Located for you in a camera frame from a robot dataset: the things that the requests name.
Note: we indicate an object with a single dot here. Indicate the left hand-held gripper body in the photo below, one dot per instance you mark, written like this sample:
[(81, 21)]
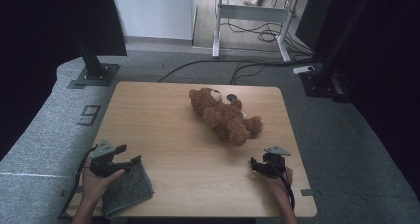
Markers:
[(105, 164)]

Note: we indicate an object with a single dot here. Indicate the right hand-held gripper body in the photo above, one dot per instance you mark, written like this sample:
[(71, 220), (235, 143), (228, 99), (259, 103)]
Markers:
[(274, 166)]

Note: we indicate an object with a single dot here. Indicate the grey towel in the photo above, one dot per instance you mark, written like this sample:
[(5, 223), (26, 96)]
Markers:
[(128, 189)]

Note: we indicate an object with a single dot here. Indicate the brown teddy bear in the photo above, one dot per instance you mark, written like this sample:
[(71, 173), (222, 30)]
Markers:
[(224, 118)]

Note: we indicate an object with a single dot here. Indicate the person's right hand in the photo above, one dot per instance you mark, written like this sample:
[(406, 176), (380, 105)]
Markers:
[(282, 184)]

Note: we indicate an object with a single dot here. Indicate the person's left hand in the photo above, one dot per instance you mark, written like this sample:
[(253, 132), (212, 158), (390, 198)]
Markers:
[(94, 187)]

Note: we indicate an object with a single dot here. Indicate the black metal stand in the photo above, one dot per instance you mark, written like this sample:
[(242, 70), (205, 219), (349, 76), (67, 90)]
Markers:
[(95, 76), (317, 85)]

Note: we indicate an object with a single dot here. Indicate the white power adapter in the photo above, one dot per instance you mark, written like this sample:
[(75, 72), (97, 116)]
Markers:
[(303, 70)]

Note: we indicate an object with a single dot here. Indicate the black curtain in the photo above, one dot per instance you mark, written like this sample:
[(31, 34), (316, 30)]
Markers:
[(33, 35), (389, 52)]

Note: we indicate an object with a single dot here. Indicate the black computer case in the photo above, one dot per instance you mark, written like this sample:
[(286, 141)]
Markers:
[(310, 22)]

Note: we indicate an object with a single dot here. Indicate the white metal desk frame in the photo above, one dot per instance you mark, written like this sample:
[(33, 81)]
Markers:
[(251, 13)]

